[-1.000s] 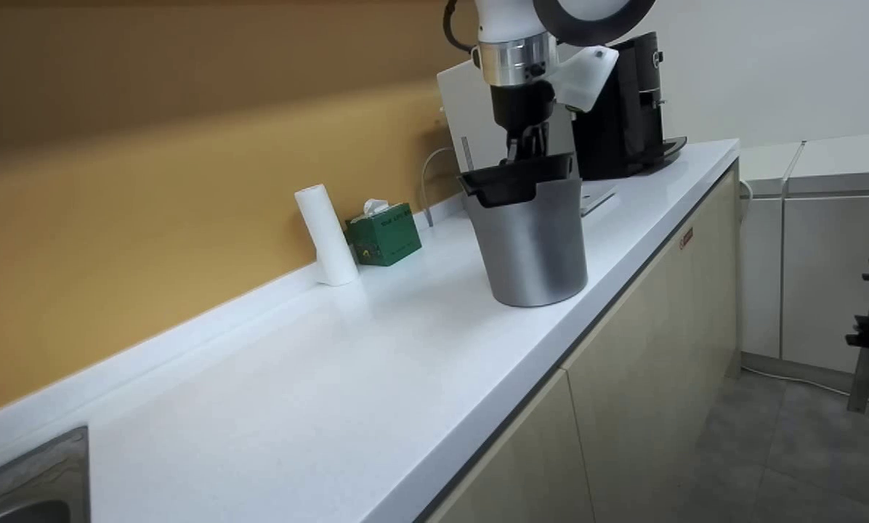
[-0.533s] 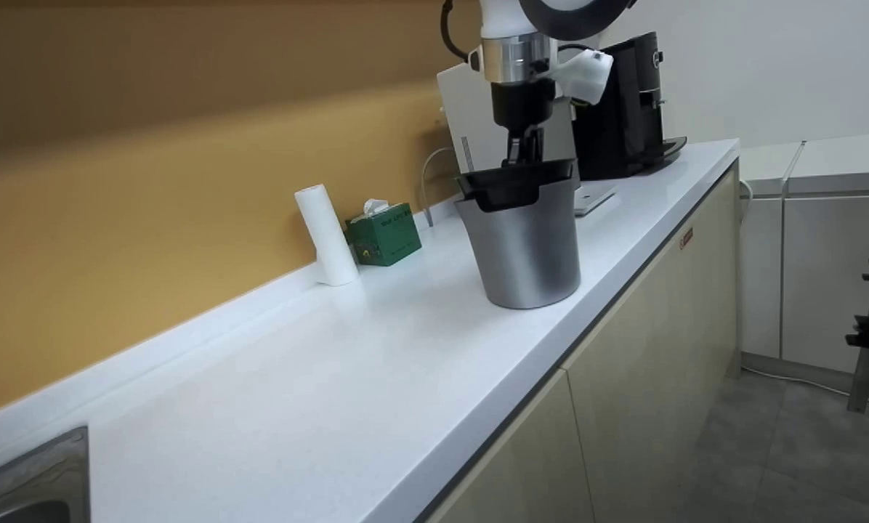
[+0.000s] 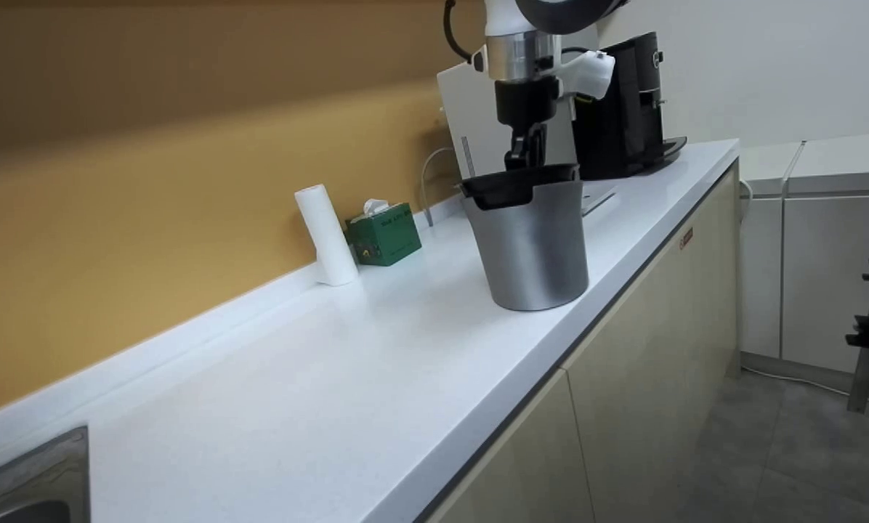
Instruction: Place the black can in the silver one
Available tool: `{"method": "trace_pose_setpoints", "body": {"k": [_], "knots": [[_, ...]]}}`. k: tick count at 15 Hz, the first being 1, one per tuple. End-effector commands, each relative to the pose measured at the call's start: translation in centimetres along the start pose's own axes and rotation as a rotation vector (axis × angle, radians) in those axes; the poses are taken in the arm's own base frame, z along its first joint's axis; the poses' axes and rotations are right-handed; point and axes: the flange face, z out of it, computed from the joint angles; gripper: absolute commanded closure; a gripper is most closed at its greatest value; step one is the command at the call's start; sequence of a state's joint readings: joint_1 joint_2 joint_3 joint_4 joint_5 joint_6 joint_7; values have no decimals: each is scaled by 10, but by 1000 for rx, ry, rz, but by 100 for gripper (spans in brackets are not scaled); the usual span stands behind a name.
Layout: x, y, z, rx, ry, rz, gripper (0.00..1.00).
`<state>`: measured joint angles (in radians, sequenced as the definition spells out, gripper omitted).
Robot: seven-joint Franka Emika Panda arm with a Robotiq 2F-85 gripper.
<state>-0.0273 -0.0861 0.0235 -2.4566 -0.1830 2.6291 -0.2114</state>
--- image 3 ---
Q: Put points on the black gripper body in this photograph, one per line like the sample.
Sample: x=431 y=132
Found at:
x=527 y=104

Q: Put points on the black plastic can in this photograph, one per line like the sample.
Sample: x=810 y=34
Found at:
x=510 y=183

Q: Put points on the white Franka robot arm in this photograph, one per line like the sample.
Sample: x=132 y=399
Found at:
x=537 y=24

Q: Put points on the grey metal cup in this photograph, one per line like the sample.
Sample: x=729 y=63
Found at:
x=536 y=255

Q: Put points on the black coffee machine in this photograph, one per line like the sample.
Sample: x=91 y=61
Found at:
x=638 y=111

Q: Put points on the green tissue box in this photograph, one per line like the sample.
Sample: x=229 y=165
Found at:
x=383 y=232

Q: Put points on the white plastic bottle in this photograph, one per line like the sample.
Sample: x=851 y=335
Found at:
x=324 y=236

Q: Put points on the beige counter cabinet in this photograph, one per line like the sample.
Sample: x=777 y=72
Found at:
x=638 y=366

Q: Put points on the white low cabinet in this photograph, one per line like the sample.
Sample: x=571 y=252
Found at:
x=829 y=249

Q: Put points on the stainless steel sink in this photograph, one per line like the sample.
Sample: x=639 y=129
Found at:
x=26 y=482

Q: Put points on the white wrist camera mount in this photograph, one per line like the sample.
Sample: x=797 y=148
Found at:
x=588 y=75

